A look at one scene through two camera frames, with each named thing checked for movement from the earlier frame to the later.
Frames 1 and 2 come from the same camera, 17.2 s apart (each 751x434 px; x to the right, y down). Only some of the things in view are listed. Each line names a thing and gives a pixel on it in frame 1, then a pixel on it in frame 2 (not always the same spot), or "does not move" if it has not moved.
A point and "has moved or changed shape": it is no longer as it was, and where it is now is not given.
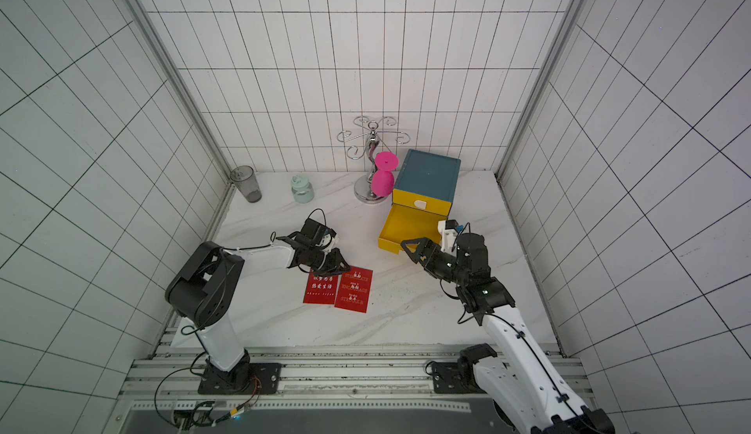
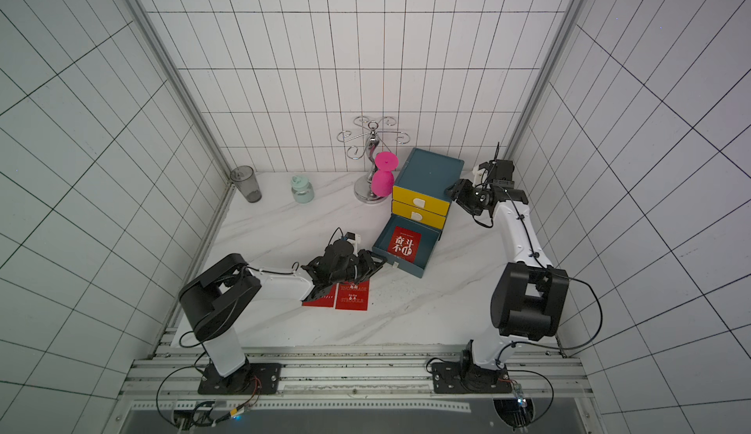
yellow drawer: [404, 223] has moved or changed shape
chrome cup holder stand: [364, 191] does not move
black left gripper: [334, 267] to [371, 267]
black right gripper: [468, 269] to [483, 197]
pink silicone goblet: [382, 180] does not move
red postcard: [354, 289] does not move
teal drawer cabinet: [428, 174] does not move
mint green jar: [301, 189] does not move
